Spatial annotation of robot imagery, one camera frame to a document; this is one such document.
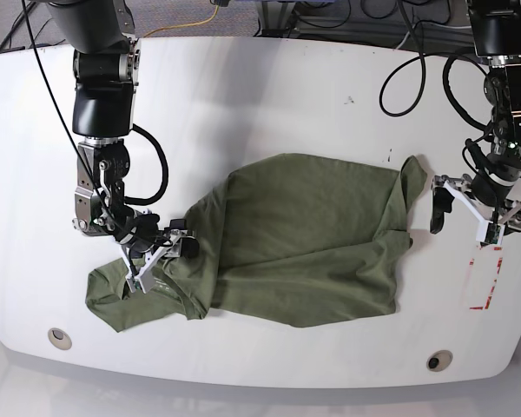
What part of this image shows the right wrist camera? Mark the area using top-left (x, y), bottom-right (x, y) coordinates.
top-left (126, 275), bottom-right (155, 294)

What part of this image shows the red tape rectangle marking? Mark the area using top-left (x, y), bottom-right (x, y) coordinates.
top-left (465, 246), bottom-right (503, 311)

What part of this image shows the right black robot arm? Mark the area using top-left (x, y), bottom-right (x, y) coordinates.
top-left (45, 1), bottom-right (199, 293)

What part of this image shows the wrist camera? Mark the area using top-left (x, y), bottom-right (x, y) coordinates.
top-left (126, 275), bottom-right (155, 294)
top-left (485, 222), bottom-right (505, 245)

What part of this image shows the table cable grommet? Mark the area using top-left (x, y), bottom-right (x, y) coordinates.
top-left (48, 328), bottom-right (72, 351)
top-left (426, 350), bottom-right (453, 373)

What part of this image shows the yellow cable on floor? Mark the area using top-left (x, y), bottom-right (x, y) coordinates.
top-left (143, 3), bottom-right (221, 39)

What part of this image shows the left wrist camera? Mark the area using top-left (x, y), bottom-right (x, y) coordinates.
top-left (485, 222), bottom-right (505, 245)

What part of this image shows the left table cable grommet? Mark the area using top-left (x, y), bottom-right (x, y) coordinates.
top-left (48, 328), bottom-right (72, 351)

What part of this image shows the right table cable grommet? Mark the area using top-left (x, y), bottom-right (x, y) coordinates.
top-left (426, 350), bottom-right (453, 373)

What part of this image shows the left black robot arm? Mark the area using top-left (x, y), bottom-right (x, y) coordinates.
top-left (429, 1), bottom-right (521, 246)

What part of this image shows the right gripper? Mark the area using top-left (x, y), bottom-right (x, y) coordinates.
top-left (120, 216), bottom-right (200, 278)

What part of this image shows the green t-shirt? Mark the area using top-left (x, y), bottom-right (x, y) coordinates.
top-left (85, 154), bottom-right (427, 332)

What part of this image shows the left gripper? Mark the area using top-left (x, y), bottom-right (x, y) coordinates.
top-left (429, 175), bottom-right (521, 249)

